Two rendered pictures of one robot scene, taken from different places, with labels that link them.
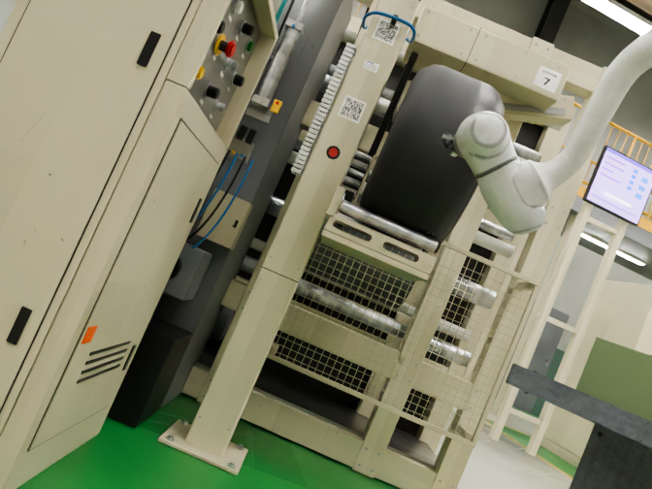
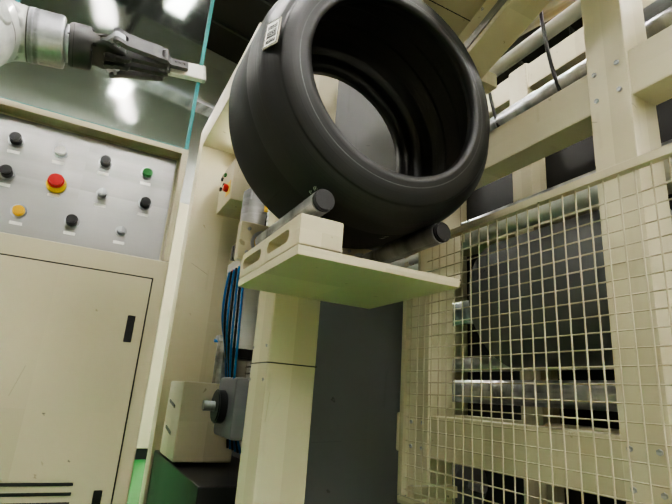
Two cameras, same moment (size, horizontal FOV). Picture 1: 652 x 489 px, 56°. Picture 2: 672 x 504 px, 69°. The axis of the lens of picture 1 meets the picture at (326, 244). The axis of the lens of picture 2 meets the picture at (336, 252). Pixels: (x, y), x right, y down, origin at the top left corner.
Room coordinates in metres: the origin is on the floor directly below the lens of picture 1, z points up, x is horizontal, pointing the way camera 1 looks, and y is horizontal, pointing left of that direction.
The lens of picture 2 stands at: (1.56, -1.09, 0.55)
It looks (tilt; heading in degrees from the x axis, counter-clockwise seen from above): 17 degrees up; 62
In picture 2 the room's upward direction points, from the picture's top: 4 degrees clockwise
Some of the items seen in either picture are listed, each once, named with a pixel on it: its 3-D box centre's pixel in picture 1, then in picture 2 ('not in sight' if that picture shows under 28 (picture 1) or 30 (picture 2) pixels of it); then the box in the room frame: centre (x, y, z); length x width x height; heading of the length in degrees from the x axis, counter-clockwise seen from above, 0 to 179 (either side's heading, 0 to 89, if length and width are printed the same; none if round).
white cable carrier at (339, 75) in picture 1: (325, 110); not in sight; (2.02, 0.18, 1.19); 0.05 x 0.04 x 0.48; 179
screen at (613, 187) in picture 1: (620, 185); not in sight; (5.50, -2.29, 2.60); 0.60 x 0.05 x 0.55; 100
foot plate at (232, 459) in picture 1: (206, 443); not in sight; (2.05, 0.10, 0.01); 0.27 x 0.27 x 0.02; 89
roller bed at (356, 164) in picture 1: (337, 182); (420, 235); (2.45, 0.06, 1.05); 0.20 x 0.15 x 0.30; 89
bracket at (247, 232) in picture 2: (335, 209); (311, 255); (2.07, 0.02, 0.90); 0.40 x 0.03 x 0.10; 179
